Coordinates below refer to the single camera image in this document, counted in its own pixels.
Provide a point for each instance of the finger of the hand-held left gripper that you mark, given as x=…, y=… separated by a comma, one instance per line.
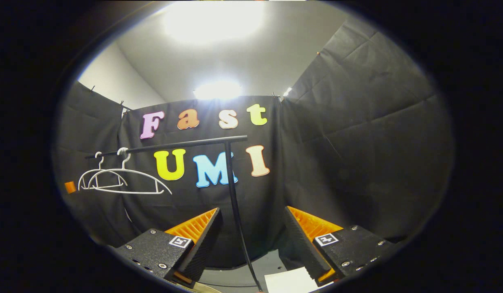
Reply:
x=70, y=187

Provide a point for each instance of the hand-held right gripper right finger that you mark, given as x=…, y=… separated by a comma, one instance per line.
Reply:
x=300, y=244

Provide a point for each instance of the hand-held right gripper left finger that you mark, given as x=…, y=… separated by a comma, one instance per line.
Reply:
x=202, y=244

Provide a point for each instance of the white plastic clothes hanger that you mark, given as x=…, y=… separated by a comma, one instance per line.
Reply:
x=101, y=165
x=121, y=151

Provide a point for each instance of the black metal clothes rack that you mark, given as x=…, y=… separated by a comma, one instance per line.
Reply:
x=233, y=195

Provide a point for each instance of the tan curved object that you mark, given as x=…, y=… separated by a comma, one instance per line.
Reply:
x=204, y=289

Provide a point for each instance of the black backdrop cloth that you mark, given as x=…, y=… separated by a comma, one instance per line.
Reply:
x=357, y=142

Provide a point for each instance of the small ceiling light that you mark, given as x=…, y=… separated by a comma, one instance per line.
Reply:
x=287, y=92

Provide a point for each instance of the large ceiling light panel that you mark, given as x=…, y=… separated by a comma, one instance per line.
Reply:
x=213, y=20

